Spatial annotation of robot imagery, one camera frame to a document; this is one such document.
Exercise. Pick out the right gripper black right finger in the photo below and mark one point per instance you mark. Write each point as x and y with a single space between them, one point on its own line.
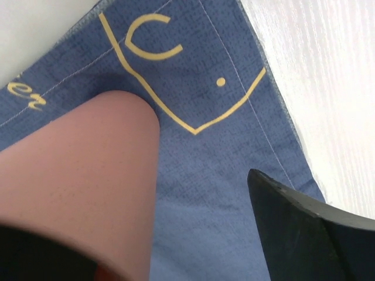
305 239

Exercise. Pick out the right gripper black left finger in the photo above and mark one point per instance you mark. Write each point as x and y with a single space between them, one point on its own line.
26 256

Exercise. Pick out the orange plastic cup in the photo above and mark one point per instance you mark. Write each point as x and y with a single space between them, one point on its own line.
88 181

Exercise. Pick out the blue fish-pattern cloth placemat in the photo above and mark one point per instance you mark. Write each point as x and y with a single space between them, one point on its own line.
198 64

